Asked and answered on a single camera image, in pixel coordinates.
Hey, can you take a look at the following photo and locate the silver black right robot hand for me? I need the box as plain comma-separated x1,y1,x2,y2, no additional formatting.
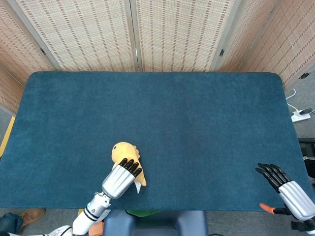
255,163,315,221

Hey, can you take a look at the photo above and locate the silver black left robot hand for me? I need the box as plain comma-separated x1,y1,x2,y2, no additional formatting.
101,158,143,199

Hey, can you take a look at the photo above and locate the yellow plush toy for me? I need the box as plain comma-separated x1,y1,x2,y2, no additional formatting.
112,142,147,195

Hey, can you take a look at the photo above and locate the green sheet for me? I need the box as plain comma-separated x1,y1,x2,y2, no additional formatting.
125,208,163,217

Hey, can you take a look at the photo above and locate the orange block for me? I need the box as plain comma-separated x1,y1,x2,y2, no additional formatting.
88,222,105,236

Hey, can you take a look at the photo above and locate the blue grey robot torso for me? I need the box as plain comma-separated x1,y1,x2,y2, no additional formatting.
102,210,209,236

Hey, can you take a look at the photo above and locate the white power strip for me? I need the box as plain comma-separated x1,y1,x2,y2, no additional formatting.
291,110,311,123

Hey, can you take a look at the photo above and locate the blue table cover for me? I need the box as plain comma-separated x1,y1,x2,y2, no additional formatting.
0,71,315,213

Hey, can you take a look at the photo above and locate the brown leather shoe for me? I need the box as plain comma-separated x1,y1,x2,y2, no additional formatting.
20,208,46,226

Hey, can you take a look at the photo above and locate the blue jeans leg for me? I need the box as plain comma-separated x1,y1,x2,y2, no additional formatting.
0,212,24,235

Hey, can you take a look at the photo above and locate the yellow floor tape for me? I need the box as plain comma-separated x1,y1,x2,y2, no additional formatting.
0,116,16,158

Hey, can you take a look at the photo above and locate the black equipment frame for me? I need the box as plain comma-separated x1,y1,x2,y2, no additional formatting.
298,137,315,178

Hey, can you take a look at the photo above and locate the white power cable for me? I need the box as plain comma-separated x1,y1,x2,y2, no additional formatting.
285,88,302,114

